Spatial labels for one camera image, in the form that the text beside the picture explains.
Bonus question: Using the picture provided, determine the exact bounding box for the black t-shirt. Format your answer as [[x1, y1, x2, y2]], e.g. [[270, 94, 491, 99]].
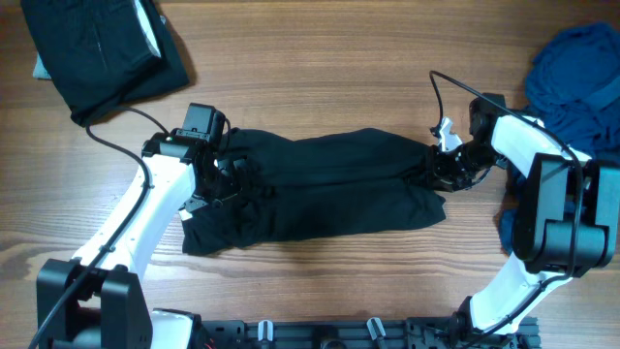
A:
[[182, 128, 446, 256]]

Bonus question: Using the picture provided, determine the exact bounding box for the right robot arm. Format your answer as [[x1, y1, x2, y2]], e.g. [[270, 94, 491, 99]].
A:
[[430, 94, 619, 348]]

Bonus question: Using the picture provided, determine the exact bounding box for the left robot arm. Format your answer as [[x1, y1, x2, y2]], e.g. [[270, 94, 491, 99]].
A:
[[30, 103, 239, 348]]

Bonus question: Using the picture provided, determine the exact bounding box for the blue garment pile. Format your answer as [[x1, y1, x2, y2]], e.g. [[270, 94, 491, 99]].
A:
[[498, 22, 620, 256]]

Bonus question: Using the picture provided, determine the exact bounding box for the folded black garment stack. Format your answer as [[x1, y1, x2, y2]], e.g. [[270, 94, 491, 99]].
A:
[[20, 0, 189, 127]]

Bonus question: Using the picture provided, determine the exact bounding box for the folded grey garment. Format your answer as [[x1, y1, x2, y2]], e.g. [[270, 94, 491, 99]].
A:
[[32, 55, 51, 80]]

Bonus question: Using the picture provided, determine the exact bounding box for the black mounting rail base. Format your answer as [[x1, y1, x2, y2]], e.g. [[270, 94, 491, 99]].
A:
[[201, 317, 540, 349]]

